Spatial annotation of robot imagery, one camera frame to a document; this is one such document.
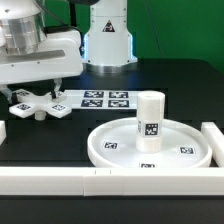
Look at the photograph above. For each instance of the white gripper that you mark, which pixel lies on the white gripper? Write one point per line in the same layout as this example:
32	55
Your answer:
57	57

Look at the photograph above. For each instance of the white cross-shaped table base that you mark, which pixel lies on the white cross-shaped table base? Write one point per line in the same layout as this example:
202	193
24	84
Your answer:
29	104

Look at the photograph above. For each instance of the white round table top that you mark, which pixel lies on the white round table top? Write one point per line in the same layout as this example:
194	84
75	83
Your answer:
124	143

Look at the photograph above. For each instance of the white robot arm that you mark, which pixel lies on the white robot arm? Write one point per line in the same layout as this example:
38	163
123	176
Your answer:
31	51

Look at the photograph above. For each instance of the white left fence bar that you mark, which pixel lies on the white left fence bar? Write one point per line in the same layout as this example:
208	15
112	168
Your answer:
2	132

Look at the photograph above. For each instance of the white fence bar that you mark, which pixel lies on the white fence bar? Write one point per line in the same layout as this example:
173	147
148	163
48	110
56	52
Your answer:
215	139
110	181
2	132

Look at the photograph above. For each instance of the white marker tag sheet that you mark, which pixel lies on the white marker tag sheet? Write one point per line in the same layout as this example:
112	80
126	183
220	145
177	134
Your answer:
101	99

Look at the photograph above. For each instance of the white front fence bar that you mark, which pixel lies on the white front fence bar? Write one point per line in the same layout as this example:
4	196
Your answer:
110	181

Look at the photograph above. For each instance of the white right fence bar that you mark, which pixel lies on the white right fence bar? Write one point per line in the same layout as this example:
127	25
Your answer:
215	139

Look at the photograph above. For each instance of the black vertical cable connector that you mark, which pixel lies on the black vertical cable connector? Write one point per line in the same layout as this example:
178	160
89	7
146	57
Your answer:
73	19

